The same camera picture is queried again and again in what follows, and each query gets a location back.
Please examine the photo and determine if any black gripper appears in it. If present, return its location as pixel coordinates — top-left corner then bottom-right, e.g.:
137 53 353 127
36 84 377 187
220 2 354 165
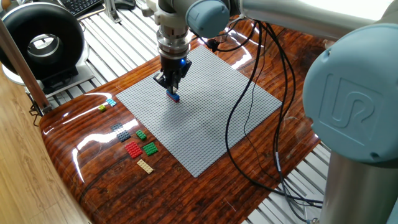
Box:
152 55 193 94

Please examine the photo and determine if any blue long Lego brick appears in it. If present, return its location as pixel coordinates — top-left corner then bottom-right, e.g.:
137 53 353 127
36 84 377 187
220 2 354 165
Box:
166 89 181 102

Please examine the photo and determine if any grey Lego baseplate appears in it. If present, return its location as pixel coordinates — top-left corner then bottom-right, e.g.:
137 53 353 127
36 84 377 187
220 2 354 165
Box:
115 45 283 178

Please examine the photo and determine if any green square Lego plate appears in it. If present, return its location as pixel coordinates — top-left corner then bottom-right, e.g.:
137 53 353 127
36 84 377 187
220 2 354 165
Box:
142 142 159 157

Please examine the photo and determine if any dark grey Lego plate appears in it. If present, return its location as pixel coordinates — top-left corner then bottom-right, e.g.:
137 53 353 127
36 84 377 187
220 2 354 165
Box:
111 123 132 143

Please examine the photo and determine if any red Lego plate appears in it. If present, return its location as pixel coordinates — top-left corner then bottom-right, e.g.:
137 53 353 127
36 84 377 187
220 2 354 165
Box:
124 141 144 159

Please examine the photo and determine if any tan Lego plate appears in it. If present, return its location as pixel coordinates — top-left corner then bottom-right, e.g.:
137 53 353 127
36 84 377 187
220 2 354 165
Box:
136 159 154 175

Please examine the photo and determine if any black computer mouse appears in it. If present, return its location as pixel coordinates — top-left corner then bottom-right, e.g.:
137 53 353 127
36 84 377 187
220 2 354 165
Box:
114 0 137 10

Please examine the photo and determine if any black keyboard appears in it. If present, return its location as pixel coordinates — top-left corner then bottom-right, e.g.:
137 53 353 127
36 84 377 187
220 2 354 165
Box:
57 0 105 18

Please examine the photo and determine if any glossy wood-grain table mat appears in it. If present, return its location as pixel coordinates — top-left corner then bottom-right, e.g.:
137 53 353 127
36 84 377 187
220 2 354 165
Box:
39 17 330 224

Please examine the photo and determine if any brown wooden pole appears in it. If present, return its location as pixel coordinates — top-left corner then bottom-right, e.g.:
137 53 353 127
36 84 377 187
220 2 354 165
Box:
0 18 52 114

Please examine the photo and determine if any black cable with ferrite bead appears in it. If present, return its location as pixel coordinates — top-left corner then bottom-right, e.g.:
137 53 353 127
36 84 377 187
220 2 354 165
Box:
189 20 324 208

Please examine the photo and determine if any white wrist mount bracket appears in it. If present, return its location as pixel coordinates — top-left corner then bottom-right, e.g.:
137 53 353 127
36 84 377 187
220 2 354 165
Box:
141 0 189 29

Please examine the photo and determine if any aluminium bracket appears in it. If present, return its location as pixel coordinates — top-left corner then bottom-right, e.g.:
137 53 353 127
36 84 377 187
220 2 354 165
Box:
103 0 122 24

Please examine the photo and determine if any black cable with grey sleeve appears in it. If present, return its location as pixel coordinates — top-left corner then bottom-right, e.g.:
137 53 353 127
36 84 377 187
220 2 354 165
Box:
259 21 324 222

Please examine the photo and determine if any black ring device on stand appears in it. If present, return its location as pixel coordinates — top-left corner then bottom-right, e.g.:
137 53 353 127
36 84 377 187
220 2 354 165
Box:
0 1 96 96

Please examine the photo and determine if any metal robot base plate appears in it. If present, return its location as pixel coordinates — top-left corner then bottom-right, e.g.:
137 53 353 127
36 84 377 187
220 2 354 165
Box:
303 194 324 224

